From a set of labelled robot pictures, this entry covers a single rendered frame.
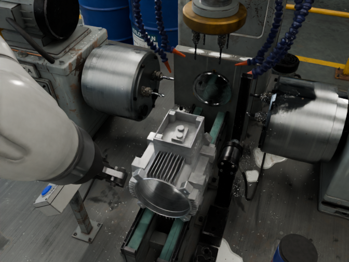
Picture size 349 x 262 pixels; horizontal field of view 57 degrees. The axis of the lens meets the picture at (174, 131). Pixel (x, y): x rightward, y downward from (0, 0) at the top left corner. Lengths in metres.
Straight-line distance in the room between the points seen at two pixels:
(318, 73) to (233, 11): 2.46
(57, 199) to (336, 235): 0.82
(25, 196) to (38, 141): 0.88
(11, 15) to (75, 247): 0.73
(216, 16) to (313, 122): 0.39
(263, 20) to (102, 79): 0.57
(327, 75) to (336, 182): 2.36
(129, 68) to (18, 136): 0.75
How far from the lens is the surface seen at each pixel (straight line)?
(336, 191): 1.09
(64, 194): 0.83
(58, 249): 1.07
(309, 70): 3.34
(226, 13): 0.91
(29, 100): 0.34
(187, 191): 0.77
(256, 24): 1.16
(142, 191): 0.89
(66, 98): 1.18
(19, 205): 1.21
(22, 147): 0.34
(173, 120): 0.87
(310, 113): 0.95
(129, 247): 0.88
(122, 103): 1.06
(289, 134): 0.95
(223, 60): 1.10
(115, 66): 1.07
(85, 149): 0.44
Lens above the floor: 1.71
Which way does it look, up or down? 44 degrees down
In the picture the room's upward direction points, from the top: 1 degrees counter-clockwise
